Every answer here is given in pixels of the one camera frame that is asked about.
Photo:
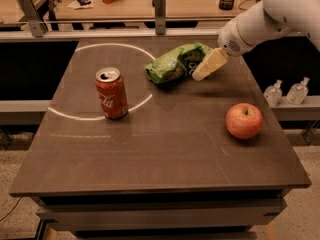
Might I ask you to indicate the red apple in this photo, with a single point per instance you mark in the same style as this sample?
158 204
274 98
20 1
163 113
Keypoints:
243 121

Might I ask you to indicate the middle metal bracket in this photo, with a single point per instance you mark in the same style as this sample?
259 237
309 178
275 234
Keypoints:
160 16

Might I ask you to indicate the metal rail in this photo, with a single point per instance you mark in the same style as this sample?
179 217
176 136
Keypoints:
24 36

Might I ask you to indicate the metal bracket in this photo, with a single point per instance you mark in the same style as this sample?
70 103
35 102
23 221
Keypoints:
36 26
160 16

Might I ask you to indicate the clear sanitizer bottle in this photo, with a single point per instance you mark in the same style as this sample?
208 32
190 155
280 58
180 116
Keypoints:
298 92
273 93

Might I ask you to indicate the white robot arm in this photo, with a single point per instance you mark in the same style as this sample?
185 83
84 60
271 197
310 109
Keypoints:
292 16

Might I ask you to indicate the red cola can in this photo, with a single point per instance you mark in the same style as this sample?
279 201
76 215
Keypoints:
111 92

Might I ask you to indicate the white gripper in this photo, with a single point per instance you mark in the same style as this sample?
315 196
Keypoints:
230 39

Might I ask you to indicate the green rice chip bag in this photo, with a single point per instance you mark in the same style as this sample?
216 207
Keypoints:
177 63

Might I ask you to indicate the left metal bracket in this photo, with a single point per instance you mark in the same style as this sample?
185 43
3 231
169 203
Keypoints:
36 26

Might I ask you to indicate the black mesh cup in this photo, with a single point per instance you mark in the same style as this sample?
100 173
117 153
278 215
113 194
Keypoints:
226 4

